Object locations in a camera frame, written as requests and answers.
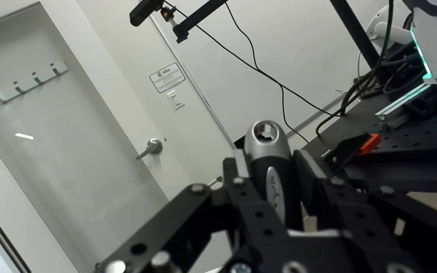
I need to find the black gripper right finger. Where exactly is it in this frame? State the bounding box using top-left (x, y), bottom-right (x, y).
top-left (292, 147), bottom-right (437, 273)

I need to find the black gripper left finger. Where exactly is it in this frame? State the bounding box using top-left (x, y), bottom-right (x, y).
top-left (96, 154), bottom-right (287, 273)

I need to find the black spoon silver-tipped handle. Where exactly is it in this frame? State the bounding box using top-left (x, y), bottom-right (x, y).
top-left (242, 118), bottom-right (301, 232)

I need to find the black orange clamp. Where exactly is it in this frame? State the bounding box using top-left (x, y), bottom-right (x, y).
top-left (321, 131), bottom-right (383, 169)

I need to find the black perforated breadboard table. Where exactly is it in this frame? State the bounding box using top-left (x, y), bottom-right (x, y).
top-left (233, 89), bottom-right (437, 195)

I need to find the white door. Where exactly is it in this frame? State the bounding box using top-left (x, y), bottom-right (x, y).
top-left (0, 0), bottom-right (236, 273)

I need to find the black square mounting pole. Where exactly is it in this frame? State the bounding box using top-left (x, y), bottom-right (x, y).
top-left (328, 0), bottom-right (383, 69)

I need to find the silver door handle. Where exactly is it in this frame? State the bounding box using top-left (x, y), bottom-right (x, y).
top-left (136, 136), bottom-right (166, 162)

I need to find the small white wall label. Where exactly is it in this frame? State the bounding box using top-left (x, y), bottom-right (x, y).
top-left (166, 89), bottom-right (187, 112)

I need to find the aluminium rail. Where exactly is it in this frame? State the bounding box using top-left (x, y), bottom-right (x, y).
top-left (377, 80), bottom-right (437, 121)

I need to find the white wall sign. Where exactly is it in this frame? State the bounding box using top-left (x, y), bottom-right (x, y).
top-left (148, 60), bottom-right (189, 95)

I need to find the black cable bundle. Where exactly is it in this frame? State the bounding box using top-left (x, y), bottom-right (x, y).
top-left (315, 9), bottom-right (428, 137)

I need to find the thin black wall cable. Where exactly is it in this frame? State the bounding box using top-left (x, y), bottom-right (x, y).
top-left (225, 0), bottom-right (342, 145)

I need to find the black stereo camera bar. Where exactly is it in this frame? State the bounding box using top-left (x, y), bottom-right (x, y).
top-left (128, 0), bottom-right (167, 28)

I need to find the silver coat hook rail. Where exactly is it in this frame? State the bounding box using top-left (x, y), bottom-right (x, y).
top-left (0, 59), bottom-right (72, 109)

